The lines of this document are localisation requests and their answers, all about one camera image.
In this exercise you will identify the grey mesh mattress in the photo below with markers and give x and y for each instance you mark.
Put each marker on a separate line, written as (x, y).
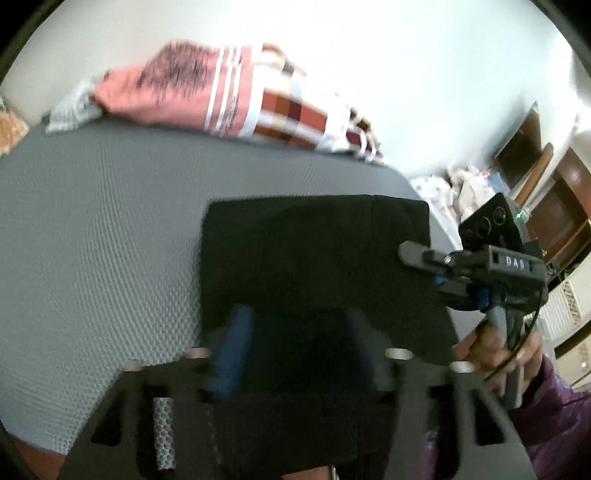
(92, 254)

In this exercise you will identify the person's right hand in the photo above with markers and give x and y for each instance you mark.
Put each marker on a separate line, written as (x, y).
(485, 350)

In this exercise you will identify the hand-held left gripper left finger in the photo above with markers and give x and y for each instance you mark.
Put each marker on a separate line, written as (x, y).
(231, 350)

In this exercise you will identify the pink checkered blanket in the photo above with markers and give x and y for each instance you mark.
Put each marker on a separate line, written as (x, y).
(184, 92)

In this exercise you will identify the wooden framed mirror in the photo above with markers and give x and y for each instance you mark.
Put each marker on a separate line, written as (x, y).
(538, 173)

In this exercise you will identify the white floral clothes pile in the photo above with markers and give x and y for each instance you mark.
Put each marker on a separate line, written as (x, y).
(443, 189)

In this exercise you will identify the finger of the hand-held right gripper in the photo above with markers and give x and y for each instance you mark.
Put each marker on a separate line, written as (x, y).
(461, 293)
(422, 256)

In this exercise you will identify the black pants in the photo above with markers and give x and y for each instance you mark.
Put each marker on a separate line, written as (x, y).
(314, 267)

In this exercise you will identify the white lattice panel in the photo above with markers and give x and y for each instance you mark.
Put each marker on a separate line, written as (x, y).
(568, 304)

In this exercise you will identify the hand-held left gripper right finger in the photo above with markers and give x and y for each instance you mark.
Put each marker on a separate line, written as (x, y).
(369, 346)

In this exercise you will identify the floral printed cushion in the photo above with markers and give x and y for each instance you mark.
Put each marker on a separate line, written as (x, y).
(11, 129)

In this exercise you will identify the wooden cabinet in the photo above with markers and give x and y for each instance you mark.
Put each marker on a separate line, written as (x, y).
(561, 207)

